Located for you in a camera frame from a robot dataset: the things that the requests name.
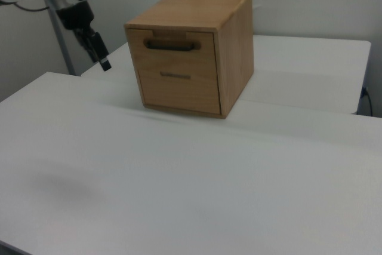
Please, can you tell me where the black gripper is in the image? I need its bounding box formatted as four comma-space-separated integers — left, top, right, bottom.
56, 1, 113, 72

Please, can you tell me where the wooden drawer with black handle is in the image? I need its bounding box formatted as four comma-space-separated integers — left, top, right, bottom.
126, 27, 219, 82

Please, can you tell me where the wooden drawer cabinet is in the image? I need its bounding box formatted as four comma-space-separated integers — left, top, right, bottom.
124, 0, 255, 119

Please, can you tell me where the grey metal pole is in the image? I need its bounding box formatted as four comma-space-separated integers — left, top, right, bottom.
43, 0, 76, 76

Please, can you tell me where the black bar drawer handle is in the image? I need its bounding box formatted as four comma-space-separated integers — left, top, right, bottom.
143, 38, 202, 51

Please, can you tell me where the wooden drawer with recessed handle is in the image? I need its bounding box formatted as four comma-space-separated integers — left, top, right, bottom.
138, 67, 223, 116

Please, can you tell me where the black cable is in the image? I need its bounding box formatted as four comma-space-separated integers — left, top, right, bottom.
362, 87, 374, 117

